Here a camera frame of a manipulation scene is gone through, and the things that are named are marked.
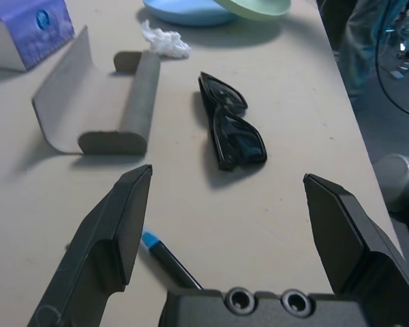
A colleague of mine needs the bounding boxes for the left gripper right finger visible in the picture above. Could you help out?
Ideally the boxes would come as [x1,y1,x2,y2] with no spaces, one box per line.
[303,172,409,297]

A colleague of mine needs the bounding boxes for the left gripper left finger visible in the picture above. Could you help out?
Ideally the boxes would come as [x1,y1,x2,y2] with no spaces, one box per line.
[27,164,153,327]

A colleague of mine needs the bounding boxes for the blue and black pen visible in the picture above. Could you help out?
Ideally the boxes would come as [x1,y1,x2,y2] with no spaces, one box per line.
[140,230,204,290]

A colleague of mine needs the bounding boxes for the black sunglasses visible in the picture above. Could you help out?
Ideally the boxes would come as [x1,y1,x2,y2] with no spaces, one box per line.
[197,71,268,172]

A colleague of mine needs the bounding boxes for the grey glasses case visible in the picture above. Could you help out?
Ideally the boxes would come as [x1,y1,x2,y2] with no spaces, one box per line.
[31,25,162,157]

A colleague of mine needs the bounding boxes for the white tissue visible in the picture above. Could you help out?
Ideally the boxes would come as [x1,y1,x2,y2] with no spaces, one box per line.
[141,19,193,59]

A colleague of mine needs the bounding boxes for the green plate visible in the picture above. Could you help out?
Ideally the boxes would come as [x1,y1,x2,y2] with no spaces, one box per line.
[215,0,291,20]

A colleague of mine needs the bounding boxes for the grey robot left leg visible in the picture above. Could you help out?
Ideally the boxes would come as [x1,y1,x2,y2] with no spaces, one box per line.
[376,153,409,214]

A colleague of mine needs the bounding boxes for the person's grey trouser leg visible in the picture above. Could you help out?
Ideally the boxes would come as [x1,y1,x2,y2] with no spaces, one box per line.
[340,0,396,99]

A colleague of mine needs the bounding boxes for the purple tissue box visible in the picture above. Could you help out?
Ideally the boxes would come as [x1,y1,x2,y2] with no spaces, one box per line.
[0,0,76,72]

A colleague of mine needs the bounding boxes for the blue plate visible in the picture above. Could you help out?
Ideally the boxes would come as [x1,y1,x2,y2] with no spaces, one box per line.
[142,0,238,27]

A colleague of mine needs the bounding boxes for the thin black background cable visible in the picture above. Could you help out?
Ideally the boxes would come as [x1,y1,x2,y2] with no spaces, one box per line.
[374,0,409,120]

